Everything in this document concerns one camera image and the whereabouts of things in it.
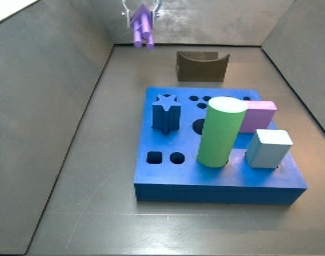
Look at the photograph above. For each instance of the black curved fixture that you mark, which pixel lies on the black curved fixture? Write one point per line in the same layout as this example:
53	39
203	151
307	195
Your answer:
202	66

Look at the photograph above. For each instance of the dark blue star peg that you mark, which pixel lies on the dark blue star peg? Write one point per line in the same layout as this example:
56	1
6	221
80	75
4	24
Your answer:
167	113

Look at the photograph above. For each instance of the purple three prong object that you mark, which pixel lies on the purple three prong object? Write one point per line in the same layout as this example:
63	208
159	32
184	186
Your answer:
141	23

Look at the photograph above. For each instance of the pink rectangular block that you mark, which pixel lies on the pink rectangular block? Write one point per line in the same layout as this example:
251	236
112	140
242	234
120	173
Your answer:
259	116

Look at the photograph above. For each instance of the green cylinder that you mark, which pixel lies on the green cylinder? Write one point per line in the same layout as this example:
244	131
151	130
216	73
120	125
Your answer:
222	127

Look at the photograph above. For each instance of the light blue rectangular block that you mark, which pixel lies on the light blue rectangular block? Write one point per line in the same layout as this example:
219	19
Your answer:
268	148

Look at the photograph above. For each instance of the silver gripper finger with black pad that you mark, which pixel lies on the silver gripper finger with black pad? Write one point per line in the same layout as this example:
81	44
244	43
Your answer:
127	13

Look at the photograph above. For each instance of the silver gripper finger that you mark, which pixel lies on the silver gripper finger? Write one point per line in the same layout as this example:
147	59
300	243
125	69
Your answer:
157	7

